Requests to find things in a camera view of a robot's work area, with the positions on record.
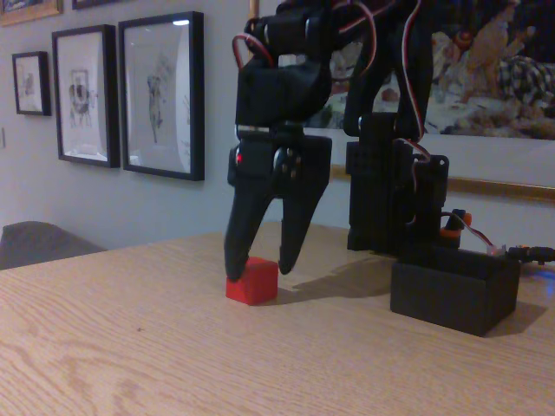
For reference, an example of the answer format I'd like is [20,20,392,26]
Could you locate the red cube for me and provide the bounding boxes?
[225,256,279,306]

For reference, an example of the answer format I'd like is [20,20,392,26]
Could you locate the black box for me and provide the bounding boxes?
[389,246,522,338]

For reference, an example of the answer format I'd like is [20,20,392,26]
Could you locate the large black framed drawing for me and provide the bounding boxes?
[117,11,206,182]

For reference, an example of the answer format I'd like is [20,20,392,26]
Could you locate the orange black table clamp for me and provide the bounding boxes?
[439,208,473,239]

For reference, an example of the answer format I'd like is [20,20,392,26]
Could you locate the medium black framed drawing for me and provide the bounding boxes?
[51,24,121,169]

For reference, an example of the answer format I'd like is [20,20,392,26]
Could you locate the large gold framed painting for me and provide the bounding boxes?
[248,0,555,204]

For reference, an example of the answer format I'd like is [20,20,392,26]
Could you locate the dark framed picture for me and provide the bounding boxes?
[71,0,131,10]

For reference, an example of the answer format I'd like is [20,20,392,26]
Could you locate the small black framed picture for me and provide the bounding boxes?
[11,50,52,117]

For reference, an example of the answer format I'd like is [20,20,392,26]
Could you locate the gold framed picture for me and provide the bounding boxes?
[0,0,65,28]

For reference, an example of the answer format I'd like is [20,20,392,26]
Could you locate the red white black servo cable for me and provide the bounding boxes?
[399,0,434,164]
[336,0,379,77]

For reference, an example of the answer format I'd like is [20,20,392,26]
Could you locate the red white base cable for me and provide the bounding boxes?
[458,211,498,253]

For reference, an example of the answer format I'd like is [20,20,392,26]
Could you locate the black power plug cable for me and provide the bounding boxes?
[507,244,555,266]

